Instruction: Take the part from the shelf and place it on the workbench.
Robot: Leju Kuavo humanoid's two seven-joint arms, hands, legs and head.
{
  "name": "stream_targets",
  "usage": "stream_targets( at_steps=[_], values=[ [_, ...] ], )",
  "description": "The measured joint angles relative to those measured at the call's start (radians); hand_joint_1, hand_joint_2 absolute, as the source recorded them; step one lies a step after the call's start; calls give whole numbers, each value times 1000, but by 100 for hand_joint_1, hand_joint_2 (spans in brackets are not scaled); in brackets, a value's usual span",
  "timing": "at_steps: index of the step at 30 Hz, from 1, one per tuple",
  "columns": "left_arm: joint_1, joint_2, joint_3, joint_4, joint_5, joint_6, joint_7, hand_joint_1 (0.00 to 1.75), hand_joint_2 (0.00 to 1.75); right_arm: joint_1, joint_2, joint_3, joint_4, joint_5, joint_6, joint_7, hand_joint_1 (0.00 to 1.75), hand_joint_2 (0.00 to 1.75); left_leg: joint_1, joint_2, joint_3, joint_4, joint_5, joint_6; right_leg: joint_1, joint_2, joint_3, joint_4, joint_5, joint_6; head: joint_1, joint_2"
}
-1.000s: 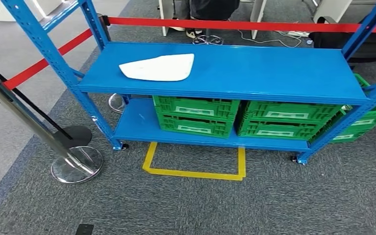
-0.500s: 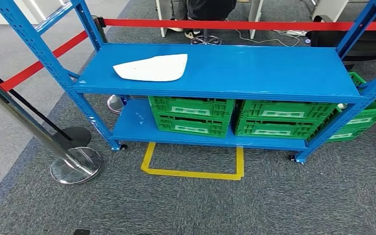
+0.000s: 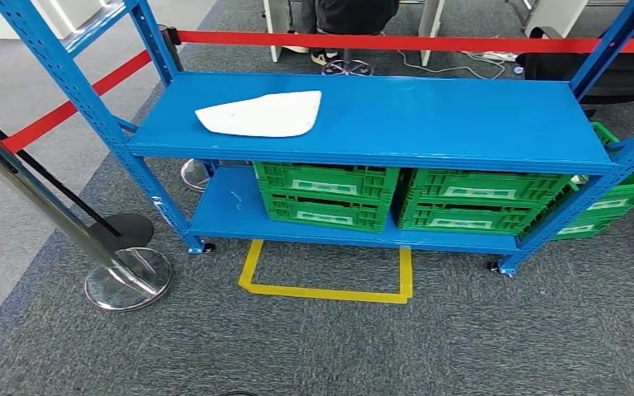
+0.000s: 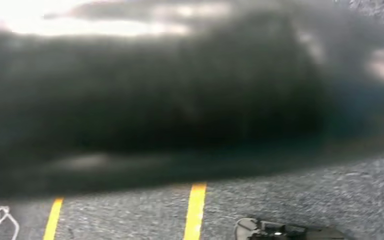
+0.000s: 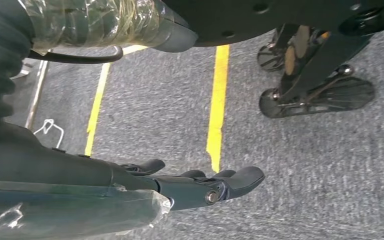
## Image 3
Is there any white plastic cover part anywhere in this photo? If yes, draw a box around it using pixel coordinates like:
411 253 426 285
194 90 323 139

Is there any blue metal shelf rack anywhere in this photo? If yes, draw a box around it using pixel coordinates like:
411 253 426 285
0 0 634 278

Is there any yellow floor tape strip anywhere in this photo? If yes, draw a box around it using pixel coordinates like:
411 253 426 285
238 239 414 305

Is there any red barrier belt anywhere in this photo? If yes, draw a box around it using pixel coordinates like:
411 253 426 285
0 49 153 155
177 30 634 55

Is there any person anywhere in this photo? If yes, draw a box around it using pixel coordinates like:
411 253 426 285
282 0 400 67

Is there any dark stanchion with round base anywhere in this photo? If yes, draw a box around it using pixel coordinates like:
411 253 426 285
0 101 155 254

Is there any white power strip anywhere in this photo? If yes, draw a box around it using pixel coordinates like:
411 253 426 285
480 49 520 64

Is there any chrome stanchion with round base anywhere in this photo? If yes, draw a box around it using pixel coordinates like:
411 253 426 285
0 135 173 314

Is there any black office chair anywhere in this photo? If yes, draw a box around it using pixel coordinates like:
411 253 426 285
515 24 634 108

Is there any black stanchion post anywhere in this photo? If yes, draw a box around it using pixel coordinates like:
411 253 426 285
158 24 212 193

